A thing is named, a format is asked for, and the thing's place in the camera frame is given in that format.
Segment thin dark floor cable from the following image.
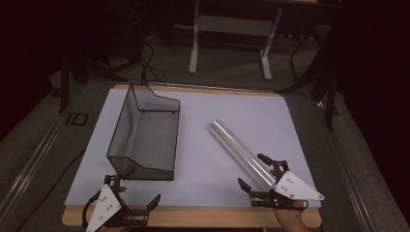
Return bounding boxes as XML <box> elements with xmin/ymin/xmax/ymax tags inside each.
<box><xmin>17</xmin><ymin>149</ymin><xmax>87</xmax><ymax>228</ymax></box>

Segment black metal stand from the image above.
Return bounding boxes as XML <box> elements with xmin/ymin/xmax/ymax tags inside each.
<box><xmin>275</xmin><ymin>30</ymin><xmax>340</xmax><ymax>132</ymax></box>
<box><xmin>57</xmin><ymin>47</ymin><xmax>129</xmax><ymax>114</ymax></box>

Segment black rectangular bracket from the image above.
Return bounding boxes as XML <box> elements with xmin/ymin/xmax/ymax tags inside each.
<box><xmin>65</xmin><ymin>112</ymin><xmax>90</xmax><ymax>127</ymax></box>

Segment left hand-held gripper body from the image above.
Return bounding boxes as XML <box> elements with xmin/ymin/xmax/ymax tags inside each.
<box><xmin>81</xmin><ymin>175</ymin><xmax>150</xmax><ymax>232</ymax></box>

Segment person's left hand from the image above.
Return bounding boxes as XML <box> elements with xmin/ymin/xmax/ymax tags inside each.
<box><xmin>96</xmin><ymin>186</ymin><xmax>136</xmax><ymax>232</ymax></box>

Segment white table mat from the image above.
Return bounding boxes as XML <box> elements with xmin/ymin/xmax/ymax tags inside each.
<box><xmin>64</xmin><ymin>88</ymin><xmax>323</xmax><ymax>209</ymax></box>

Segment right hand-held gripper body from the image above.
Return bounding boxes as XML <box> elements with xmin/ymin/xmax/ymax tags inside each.
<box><xmin>249</xmin><ymin>159</ymin><xmax>325</xmax><ymax>211</ymax></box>

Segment black cable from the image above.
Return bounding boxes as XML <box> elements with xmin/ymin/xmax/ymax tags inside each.
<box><xmin>139</xmin><ymin>42</ymin><xmax>167</xmax><ymax>88</ymax></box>

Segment clear plastic bin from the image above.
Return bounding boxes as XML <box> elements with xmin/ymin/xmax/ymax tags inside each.
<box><xmin>106</xmin><ymin>83</ymin><xmax>181</xmax><ymax>182</ymax></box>

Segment clear plastic film roll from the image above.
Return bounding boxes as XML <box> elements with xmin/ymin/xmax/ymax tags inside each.
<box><xmin>208</xmin><ymin>119</ymin><xmax>278</xmax><ymax>192</ymax></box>

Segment white metal table frame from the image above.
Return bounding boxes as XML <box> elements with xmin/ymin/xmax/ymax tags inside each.
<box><xmin>188</xmin><ymin>0</ymin><xmax>285</xmax><ymax>82</ymax></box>

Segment metal floor rail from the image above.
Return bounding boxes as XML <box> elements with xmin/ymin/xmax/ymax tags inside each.
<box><xmin>316</xmin><ymin>101</ymin><xmax>377</xmax><ymax>232</ymax></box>
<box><xmin>0</xmin><ymin>105</ymin><xmax>75</xmax><ymax>215</ymax></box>

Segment person's right hand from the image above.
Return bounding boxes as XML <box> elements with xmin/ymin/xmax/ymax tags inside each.
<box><xmin>270</xmin><ymin>169</ymin><xmax>311</xmax><ymax>232</ymax></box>

